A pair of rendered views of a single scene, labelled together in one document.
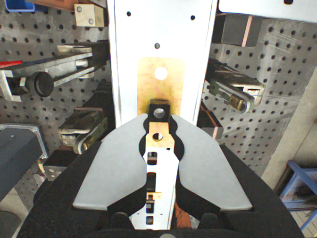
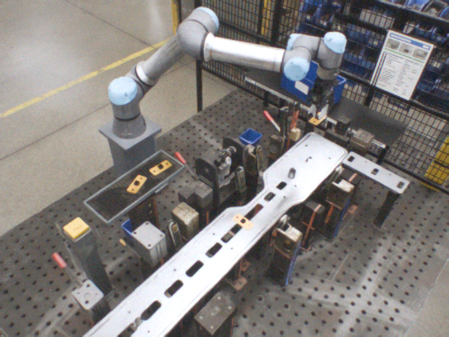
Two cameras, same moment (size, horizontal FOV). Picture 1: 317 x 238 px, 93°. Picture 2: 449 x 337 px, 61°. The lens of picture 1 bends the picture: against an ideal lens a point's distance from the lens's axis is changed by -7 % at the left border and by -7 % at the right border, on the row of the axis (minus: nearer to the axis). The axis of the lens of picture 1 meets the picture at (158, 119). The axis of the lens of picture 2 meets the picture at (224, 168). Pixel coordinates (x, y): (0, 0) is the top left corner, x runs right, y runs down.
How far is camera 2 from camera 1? 1.60 m
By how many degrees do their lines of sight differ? 69
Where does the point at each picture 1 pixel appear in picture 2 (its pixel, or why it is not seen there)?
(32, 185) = (70, 217)
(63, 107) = not seen: hidden behind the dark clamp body
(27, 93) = (284, 112)
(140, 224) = (200, 249)
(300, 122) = not seen: outside the picture
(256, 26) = (357, 177)
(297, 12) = (377, 178)
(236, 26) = (347, 172)
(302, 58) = (414, 275)
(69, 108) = not seen: hidden behind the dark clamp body
